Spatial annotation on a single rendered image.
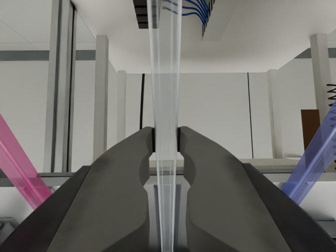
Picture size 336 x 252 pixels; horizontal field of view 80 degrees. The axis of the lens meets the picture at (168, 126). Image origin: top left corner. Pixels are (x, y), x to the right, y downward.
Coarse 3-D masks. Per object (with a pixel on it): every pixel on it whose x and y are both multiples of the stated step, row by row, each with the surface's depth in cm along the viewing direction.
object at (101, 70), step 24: (96, 48) 58; (312, 48) 61; (96, 72) 58; (120, 72) 86; (96, 96) 57; (120, 96) 84; (96, 120) 56; (120, 120) 83; (96, 144) 55; (264, 168) 54
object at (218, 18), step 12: (132, 0) 37; (144, 0) 37; (204, 0) 43; (216, 0) 40; (228, 0) 40; (144, 12) 40; (192, 12) 46; (204, 12) 46; (216, 12) 43; (228, 12) 43; (144, 24) 44; (204, 24) 50; (216, 24) 47; (204, 36) 52; (216, 36) 52
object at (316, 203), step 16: (48, 176) 23; (64, 176) 23; (176, 176) 18; (272, 176) 18; (288, 176) 18; (320, 176) 18; (0, 192) 18; (16, 192) 18; (176, 192) 18; (320, 192) 19; (0, 208) 19; (16, 208) 19; (176, 208) 20; (304, 208) 20; (320, 208) 20; (176, 224) 22; (160, 240) 24; (176, 240) 24
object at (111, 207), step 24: (120, 144) 10; (144, 144) 10; (96, 168) 8; (120, 168) 8; (144, 168) 9; (96, 192) 7; (120, 192) 7; (144, 192) 7; (72, 216) 6; (96, 216) 6; (120, 216) 6; (144, 216) 6; (72, 240) 6; (96, 240) 6; (120, 240) 6; (144, 240) 7
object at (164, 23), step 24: (168, 0) 8; (168, 24) 8; (168, 48) 9; (168, 72) 10; (168, 96) 11; (168, 120) 12; (168, 144) 13; (168, 168) 14; (168, 192) 16; (168, 216) 18; (168, 240) 22
